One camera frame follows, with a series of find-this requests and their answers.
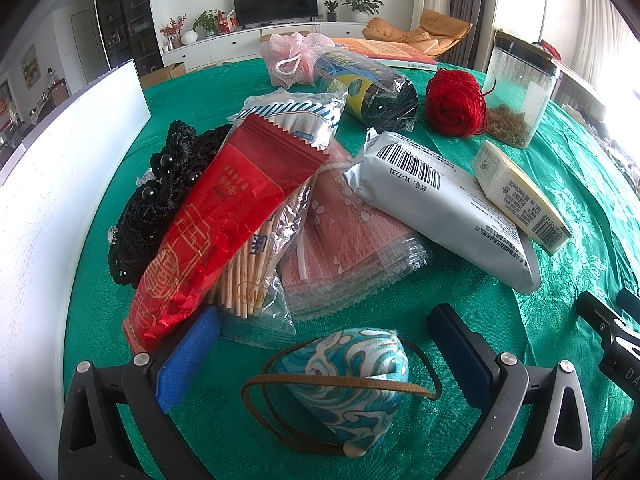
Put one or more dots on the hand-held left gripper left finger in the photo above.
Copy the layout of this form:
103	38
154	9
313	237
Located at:
190	357

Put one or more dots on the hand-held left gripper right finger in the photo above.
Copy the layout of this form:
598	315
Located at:
460	350

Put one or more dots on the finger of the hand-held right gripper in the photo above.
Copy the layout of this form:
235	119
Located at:
597	315
629	299

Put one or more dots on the red foil packet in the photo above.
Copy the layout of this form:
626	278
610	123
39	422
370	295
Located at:
200	220

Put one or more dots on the white barcode package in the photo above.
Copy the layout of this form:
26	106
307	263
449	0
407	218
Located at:
450	210

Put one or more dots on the small yellow white box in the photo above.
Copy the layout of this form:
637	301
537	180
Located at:
515	190

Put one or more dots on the black crocheted beaded bag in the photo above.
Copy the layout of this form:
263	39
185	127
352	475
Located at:
150	210

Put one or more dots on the pink face mask pack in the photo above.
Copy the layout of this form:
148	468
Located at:
350	240

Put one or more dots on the white cardboard box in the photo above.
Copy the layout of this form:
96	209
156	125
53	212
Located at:
75	160

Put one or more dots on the clear pack of wooden sticks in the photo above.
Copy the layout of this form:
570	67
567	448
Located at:
250	267

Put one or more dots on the clear container with black lid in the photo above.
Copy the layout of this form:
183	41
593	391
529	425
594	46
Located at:
520	85

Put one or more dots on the red yarn ball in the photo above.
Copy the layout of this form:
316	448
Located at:
455	100

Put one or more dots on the bagged black yarn yellow label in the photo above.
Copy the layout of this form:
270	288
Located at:
390	95

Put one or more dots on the brown cardboard box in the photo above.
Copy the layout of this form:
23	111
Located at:
162	76

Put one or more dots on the dining table with chairs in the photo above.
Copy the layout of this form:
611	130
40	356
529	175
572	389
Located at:
56	90

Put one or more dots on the orange book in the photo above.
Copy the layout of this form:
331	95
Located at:
390	50

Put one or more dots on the white television cabinet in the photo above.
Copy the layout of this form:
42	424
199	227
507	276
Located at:
235	45

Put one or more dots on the white round vase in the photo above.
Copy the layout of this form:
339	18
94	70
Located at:
189	37

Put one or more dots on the orange lounge chair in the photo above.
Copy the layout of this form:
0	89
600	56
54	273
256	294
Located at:
430	30

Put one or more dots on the pink bath pouf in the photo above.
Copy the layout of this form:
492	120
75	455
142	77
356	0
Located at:
295	50

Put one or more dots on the grey curtain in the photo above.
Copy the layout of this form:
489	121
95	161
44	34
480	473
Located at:
475	10

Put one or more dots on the red flower arrangement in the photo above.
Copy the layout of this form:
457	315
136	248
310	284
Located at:
172	27

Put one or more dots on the bushy potted green plant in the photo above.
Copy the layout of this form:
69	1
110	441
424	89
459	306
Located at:
206	21

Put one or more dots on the red gift box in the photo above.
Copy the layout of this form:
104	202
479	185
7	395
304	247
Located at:
227	22

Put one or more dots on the dark glass display cabinet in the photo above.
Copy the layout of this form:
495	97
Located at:
127	15

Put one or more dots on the large potted green plant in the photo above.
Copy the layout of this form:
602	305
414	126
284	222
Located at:
361	4

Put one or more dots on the small potted green plant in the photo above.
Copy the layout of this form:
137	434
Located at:
331	9

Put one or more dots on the black television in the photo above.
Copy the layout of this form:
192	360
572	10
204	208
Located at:
275	2

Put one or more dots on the framed wall painting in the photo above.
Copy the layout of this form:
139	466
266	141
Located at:
30	65

